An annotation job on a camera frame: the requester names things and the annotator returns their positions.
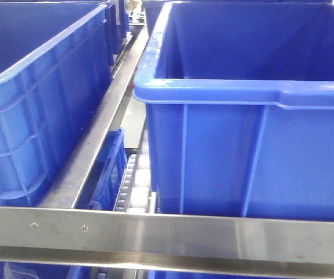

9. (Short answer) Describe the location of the blue crate below shelf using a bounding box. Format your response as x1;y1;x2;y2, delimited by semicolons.
89;128;127;211

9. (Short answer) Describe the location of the white roller track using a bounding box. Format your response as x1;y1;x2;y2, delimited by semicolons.
114;127;157;214

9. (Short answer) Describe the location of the large blue crate right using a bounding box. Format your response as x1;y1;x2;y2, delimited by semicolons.
134;1;334;221

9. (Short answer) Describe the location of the large blue crate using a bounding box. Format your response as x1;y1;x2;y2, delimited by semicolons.
0;2;112;206
134;1;334;221

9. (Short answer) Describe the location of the large blue crate left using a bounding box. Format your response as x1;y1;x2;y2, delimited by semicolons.
0;2;112;206

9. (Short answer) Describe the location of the steel divider rail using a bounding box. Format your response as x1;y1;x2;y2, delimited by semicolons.
40;26;149;209

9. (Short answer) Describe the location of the steel front shelf rail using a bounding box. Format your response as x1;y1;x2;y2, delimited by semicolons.
0;207;334;278

